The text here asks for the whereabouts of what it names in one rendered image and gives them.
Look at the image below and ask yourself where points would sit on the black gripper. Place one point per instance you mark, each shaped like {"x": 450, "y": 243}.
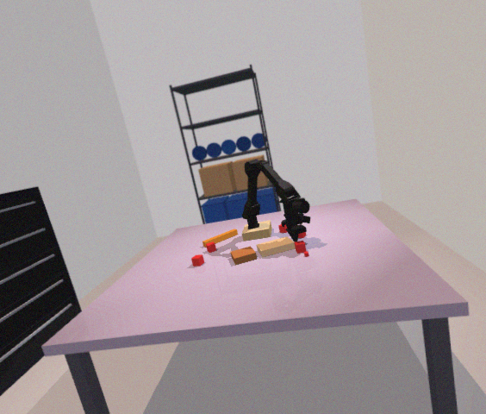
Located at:
{"x": 291, "y": 221}

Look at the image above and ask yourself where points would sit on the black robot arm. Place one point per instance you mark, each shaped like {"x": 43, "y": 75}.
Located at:
{"x": 284, "y": 190}

